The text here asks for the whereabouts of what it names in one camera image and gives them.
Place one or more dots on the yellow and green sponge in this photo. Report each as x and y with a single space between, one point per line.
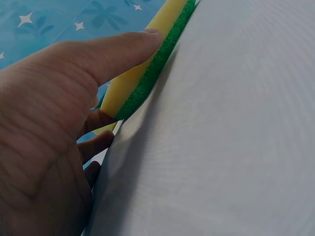
150 66

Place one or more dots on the person's left hand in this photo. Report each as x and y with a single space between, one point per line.
41 118

